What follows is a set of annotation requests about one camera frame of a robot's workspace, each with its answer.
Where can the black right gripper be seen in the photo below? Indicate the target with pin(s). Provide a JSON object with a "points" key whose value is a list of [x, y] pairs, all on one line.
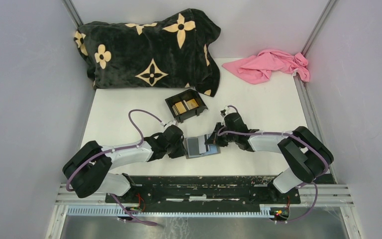
{"points": [[214, 139]]}

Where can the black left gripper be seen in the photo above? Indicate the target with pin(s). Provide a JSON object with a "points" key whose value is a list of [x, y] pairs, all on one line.
{"points": [[180, 152]]}

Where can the grey leather card holder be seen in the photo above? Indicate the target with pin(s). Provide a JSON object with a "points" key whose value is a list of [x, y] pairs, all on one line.
{"points": [[214, 149]]}

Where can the white silver credit card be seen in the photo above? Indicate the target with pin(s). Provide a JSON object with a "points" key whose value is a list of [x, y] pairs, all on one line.
{"points": [[196, 146]]}

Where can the stack of cards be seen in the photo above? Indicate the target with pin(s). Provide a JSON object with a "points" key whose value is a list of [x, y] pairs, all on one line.
{"points": [[183, 106]]}

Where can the black plastic card box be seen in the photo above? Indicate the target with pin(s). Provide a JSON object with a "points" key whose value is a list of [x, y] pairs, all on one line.
{"points": [[186, 95]]}

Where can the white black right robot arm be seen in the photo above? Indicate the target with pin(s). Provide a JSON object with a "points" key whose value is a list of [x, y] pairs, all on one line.
{"points": [[307, 157]]}

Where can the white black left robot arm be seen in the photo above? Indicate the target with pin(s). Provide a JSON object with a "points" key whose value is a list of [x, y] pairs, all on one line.
{"points": [[88, 171]]}

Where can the pink cloth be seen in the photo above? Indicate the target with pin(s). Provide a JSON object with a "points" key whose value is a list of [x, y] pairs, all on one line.
{"points": [[258, 69]]}

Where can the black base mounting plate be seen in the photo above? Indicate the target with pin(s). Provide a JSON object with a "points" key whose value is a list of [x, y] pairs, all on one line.
{"points": [[206, 194]]}

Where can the black floral plush blanket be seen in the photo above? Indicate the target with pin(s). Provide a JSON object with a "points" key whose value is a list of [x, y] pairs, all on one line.
{"points": [[171, 53]]}

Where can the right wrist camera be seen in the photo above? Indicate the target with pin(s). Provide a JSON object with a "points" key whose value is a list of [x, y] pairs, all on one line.
{"points": [[225, 111]]}

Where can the slotted grey cable duct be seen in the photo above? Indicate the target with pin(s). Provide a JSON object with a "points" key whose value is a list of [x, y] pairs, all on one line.
{"points": [[117, 211]]}

